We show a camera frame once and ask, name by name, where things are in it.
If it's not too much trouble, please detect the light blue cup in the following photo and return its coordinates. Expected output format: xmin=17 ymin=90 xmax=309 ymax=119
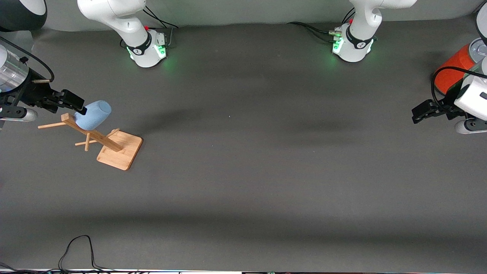
xmin=74 ymin=100 xmax=112 ymax=131

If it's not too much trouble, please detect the orange cylindrical container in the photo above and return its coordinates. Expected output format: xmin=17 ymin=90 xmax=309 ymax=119
xmin=434 ymin=38 xmax=487 ymax=96

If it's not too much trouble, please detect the wooden mug tree stand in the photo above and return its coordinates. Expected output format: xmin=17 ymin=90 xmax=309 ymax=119
xmin=37 ymin=113 xmax=143 ymax=171

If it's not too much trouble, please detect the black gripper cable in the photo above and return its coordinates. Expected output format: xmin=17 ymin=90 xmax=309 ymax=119
xmin=431 ymin=66 xmax=487 ymax=112
xmin=0 ymin=35 xmax=54 ymax=83

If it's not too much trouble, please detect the black base cable bundle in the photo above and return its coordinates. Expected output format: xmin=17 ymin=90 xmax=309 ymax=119
xmin=286 ymin=7 xmax=356 ymax=43
xmin=143 ymin=5 xmax=179 ymax=48

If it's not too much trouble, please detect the thin black looped cable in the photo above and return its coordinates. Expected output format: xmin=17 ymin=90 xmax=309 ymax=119
xmin=58 ymin=235 xmax=115 ymax=272

